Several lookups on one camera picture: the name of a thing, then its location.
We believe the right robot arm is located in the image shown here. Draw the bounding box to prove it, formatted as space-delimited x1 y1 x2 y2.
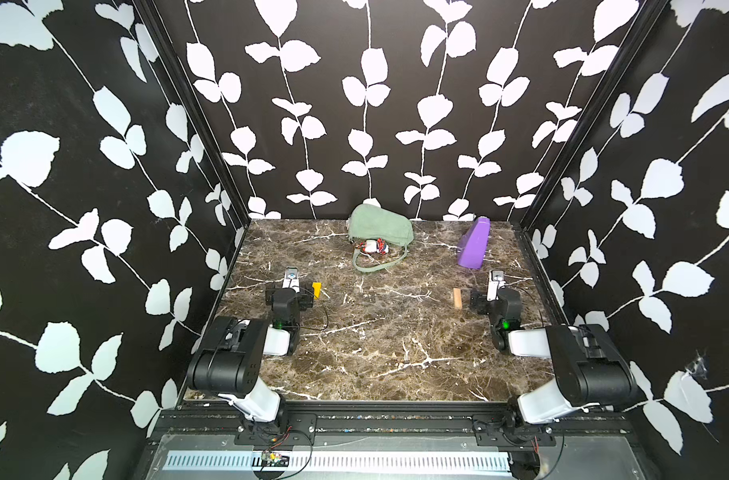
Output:
469 271 637 425

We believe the red white santa charm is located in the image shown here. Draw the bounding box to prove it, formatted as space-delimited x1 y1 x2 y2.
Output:
354 238 389 256

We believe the green corduroy bag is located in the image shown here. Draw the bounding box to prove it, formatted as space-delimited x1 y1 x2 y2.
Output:
348 203 414 273

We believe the small green circuit board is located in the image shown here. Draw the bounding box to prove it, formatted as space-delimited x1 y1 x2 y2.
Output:
260 452 290 469

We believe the wooden block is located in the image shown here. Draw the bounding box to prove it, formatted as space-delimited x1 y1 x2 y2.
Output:
452 288 463 310

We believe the purple plastic object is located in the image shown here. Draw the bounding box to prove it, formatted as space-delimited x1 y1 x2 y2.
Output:
457 216 490 270

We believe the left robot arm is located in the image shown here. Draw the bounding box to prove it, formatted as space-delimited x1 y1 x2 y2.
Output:
186 267 316 425

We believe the white perforated cable tray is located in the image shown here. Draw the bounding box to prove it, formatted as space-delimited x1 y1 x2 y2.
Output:
162 450 512 476

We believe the black aluminium rail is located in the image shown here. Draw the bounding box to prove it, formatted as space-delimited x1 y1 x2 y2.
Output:
152 400 632 451

